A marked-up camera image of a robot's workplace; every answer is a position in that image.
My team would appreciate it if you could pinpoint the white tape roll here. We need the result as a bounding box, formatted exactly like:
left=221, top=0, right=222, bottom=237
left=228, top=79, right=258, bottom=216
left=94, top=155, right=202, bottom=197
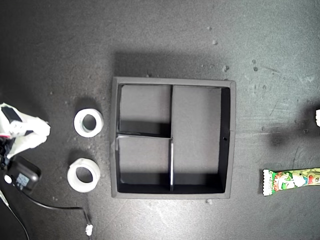
left=73, top=107, right=105, bottom=138
left=66, top=157, right=101, bottom=193

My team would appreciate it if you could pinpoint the green snack bar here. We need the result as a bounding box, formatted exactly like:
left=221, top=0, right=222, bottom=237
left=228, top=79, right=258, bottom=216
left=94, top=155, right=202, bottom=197
left=262, top=167, right=320, bottom=197

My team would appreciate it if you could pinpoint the black tray with wells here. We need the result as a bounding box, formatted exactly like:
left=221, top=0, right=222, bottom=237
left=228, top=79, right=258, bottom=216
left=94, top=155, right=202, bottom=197
left=109, top=76, right=237, bottom=200

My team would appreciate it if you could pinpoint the small black camera box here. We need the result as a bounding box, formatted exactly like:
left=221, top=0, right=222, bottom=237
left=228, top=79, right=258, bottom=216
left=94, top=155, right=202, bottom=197
left=3, top=156, right=42, bottom=195

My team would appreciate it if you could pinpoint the thin black cable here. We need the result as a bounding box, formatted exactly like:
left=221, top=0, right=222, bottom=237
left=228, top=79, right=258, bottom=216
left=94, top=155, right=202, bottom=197
left=0, top=196, right=30, bottom=240

